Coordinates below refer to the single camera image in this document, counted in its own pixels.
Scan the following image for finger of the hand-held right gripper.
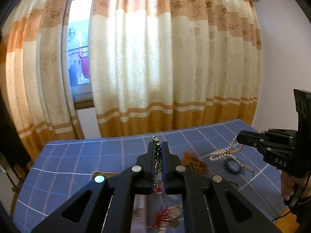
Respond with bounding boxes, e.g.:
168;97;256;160
261;129;299;140
237;131;295;154

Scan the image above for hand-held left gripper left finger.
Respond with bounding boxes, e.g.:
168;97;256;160
31;141;156;233

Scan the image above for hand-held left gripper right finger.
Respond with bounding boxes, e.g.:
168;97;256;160
161;141;281;233

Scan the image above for metal bead chain necklace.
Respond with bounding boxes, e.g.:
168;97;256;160
152;136;166;196

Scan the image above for brown wooden bead necklace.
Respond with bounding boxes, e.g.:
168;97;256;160
181;151;213;175

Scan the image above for white pearl necklace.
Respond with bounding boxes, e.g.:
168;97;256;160
209;137;254;173

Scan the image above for dark blue bead bracelet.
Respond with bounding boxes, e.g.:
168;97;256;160
225;159;255;177

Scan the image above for metal tin box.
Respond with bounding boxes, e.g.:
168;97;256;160
92;171;241;233

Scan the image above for person's right forearm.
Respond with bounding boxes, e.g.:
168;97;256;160
290;172;311;227

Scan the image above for person's right hand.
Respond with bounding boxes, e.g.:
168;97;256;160
280;172;298;202

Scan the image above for blue checked tablecloth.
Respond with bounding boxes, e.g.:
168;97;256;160
12;119;292;233

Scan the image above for wide cream orange curtain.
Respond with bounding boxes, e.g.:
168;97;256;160
89;0;263;138

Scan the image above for red hanging laundry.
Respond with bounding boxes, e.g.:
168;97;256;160
79;53;91;79

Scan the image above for dark furniture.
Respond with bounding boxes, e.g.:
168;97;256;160
0;92;32;170

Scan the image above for window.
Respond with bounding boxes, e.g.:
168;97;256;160
61;0;100;110

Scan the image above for narrow cream orange curtain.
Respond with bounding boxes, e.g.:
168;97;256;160
0;0;84;156

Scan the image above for red string coin charm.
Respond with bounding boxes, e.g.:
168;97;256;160
146;206;182;233

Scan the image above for black cable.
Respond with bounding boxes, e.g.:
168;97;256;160
271;206;292;223

